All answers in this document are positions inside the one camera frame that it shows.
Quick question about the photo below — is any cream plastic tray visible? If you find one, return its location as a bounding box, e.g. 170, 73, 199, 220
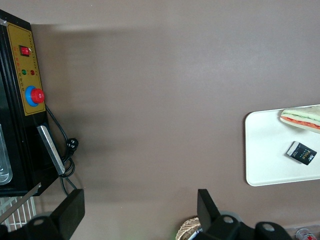
244, 104, 320, 187

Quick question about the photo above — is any wrapped triangle sandwich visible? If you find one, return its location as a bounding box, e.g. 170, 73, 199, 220
279, 104, 320, 134

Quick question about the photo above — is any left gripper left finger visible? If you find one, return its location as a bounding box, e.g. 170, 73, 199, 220
23, 188, 86, 240

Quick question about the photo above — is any black machine with yellow panel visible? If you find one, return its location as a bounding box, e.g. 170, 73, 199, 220
0, 8, 66, 199

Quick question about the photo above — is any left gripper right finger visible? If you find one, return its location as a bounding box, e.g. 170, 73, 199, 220
197, 188, 243, 240

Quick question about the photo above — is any small black box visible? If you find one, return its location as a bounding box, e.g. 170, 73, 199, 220
285, 140, 318, 167

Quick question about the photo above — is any black machine power cable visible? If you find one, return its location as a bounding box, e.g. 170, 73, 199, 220
44, 104, 79, 196

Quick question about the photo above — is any light wicker basket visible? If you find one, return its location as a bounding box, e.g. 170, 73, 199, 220
175, 216, 204, 240

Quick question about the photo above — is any white wire basket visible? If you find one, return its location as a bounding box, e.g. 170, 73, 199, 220
0, 194, 39, 226

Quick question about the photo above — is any red can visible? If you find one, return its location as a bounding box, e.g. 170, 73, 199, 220
296, 227, 320, 240

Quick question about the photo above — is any clear acrylic bottle rack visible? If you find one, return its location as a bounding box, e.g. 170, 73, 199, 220
286, 221, 320, 240

